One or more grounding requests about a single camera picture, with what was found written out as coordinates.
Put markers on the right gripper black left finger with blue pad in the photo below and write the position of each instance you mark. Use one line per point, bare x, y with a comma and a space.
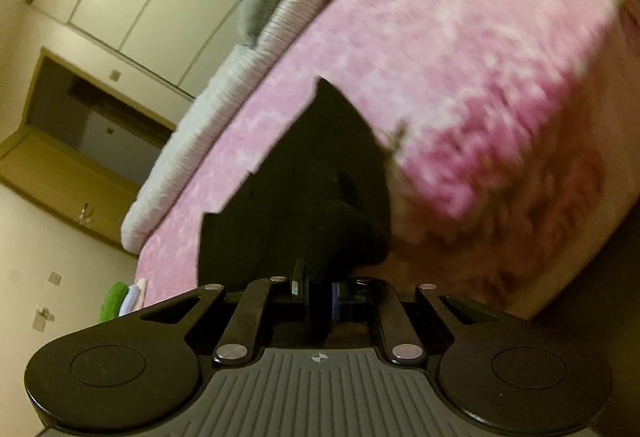
241, 340

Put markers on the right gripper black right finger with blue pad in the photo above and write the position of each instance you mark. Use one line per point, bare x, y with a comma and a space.
374, 304

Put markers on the black garment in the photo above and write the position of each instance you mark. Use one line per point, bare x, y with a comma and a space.
319, 198

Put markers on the cream folded cloth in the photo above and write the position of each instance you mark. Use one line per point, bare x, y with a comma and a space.
141, 284

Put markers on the light blue folded cloth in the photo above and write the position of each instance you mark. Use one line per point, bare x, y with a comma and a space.
130, 300

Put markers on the green folded cloth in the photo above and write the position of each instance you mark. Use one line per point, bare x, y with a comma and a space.
113, 301

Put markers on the wooden door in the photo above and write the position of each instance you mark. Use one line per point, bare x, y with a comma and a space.
66, 182

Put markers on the pink floral blanket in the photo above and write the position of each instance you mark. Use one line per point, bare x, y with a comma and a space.
508, 130

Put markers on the white ribbed duvet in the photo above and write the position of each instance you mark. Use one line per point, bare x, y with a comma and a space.
234, 81

